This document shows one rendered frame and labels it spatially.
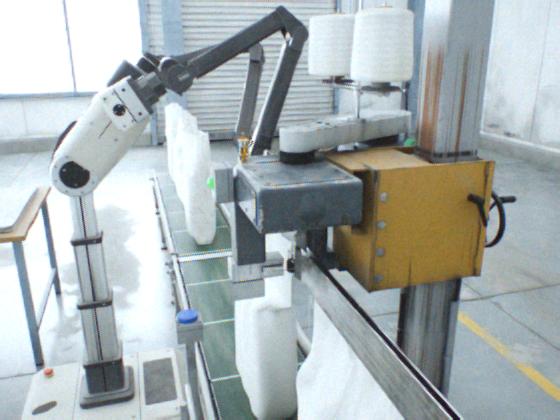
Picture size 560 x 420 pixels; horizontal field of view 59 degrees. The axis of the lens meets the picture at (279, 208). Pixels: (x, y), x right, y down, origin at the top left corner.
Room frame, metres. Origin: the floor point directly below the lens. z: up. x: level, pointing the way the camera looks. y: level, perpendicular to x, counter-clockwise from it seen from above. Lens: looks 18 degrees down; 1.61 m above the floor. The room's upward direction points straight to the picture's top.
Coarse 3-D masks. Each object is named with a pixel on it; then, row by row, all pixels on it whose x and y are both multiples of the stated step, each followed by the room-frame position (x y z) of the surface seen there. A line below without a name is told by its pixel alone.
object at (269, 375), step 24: (288, 240) 1.32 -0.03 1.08; (288, 288) 1.31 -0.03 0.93; (240, 312) 1.55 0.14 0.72; (264, 312) 1.39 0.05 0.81; (288, 312) 1.41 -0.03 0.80; (240, 336) 1.54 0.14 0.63; (264, 336) 1.37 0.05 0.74; (288, 336) 1.37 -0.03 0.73; (240, 360) 1.54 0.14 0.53; (264, 360) 1.36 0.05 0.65; (288, 360) 1.37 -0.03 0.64; (264, 384) 1.35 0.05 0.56; (288, 384) 1.37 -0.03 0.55; (264, 408) 1.35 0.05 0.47; (288, 408) 1.38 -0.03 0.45
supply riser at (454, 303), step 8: (456, 280) 1.23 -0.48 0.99; (456, 288) 1.23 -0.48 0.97; (456, 296) 1.23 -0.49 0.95; (456, 304) 1.22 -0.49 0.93; (456, 312) 1.22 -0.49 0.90; (448, 328) 1.23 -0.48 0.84; (448, 336) 1.23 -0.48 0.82; (448, 344) 1.23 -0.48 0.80; (448, 352) 1.22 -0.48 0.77; (448, 360) 1.22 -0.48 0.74; (448, 368) 1.22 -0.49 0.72; (448, 376) 1.22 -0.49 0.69; (448, 384) 1.23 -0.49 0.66
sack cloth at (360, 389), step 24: (336, 336) 0.96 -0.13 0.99; (312, 360) 1.02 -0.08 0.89; (336, 360) 0.93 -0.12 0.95; (312, 384) 0.99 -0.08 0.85; (336, 384) 0.90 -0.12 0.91; (360, 384) 0.83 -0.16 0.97; (312, 408) 0.91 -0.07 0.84; (336, 408) 0.86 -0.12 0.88; (360, 408) 0.80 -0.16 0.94; (384, 408) 0.74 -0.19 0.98
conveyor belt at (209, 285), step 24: (192, 264) 2.69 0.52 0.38; (216, 264) 2.69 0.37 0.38; (192, 288) 2.38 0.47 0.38; (216, 288) 2.38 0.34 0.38; (216, 312) 2.13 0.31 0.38; (216, 336) 1.92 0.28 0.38; (216, 360) 1.75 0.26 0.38; (216, 384) 1.59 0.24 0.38; (240, 384) 1.59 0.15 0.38; (216, 408) 1.56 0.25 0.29; (240, 408) 1.46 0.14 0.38
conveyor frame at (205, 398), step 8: (176, 264) 2.60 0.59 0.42; (176, 272) 2.50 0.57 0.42; (176, 280) 2.67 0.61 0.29; (184, 280) 2.49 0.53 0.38; (184, 296) 2.22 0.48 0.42; (184, 304) 2.14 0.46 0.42; (296, 320) 1.99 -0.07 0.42; (304, 336) 1.86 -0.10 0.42; (200, 344) 1.87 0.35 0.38; (304, 344) 1.83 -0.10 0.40; (200, 352) 1.91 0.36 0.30; (304, 352) 1.83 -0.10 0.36; (200, 360) 1.69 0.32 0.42; (200, 368) 1.64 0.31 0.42; (200, 376) 1.59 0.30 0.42; (200, 384) 1.72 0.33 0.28; (200, 392) 1.67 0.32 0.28; (208, 392) 1.50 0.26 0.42; (208, 400) 1.45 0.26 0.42; (208, 408) 1.41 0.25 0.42; (208, 416) 1.53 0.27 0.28
